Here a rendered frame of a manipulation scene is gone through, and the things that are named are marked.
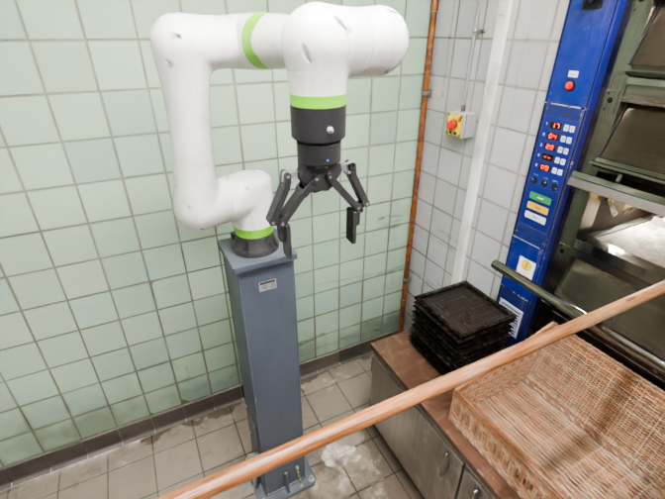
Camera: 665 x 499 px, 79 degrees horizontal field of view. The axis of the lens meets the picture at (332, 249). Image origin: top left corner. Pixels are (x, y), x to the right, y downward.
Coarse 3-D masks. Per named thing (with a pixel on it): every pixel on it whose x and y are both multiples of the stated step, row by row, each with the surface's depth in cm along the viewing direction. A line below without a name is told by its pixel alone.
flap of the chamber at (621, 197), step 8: (576, 184) 120; (584, 184) 118; (592, 184) 116; (592, 192) 117; (600, 192) 115; (608, 192) 113; (616, 192) 111; (616, 200) 111; (624, 200) 109; (632, 200) 107; (640, 200) 106; (640, 208) 106; (648, 208) 104; (656, 208) 103; (664, 208) 101; (664, 216) 101
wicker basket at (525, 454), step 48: (576, 336) 144; (480, 384) 144; (528, 384) 158; (576, 384) 143; (624, 384) 131; (480, 432) 139; (528, 432) 139; (576, 432) 139; (528, 480) 116; (576, 480) 124; (624, 480) 124
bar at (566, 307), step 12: (492, 264) 127; (504, 264) 125; (516, 276) 120; (528, 288) 116; (540, 288) 114; (552, 300) 110; (564, 300) 108; (564, 312) 107; (576, 312) 105; (600, 324) 100; (612, 336) 97; (624, 336) 96; (624, 348) 95; (636, 348) 93; (648, 360) 90; (660, 360) 89
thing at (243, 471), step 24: (648, 288) 107; (600, 312) 99; (552, 336) 92; (480, 360) 85; (504, 360) 86; (432, 384) 79; (456, 384) 81; (384, 408) 75; (408, 408) 77; (312, 432) 70; (336, 432) 70; (264, 456) 66; (288, 456) 67; (216, 480) 63; (240, 480) 64
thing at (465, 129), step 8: (448, 112) 172; (456, 112) 168; (464, 112) 168; (472, 112) 168; (448, 120) 173; (456, 120) 168; (464, 120) 166; (472, 120) 167; (456, 128) 169; (464, 128) 167; (472, 128) 169; (456, 136) 170; (464, 136) 169; (472, 136) 171
